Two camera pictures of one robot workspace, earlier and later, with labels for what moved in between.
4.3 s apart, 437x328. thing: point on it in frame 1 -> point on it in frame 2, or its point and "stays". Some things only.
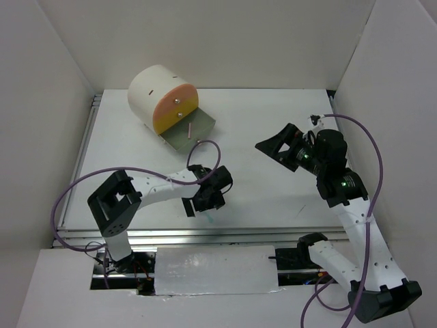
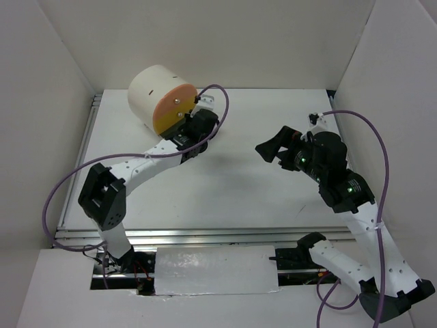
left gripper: [216, 200] -> [188, 120]
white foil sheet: [219, 270] stays
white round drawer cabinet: [147, 87] stays
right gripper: [289, 134] stays
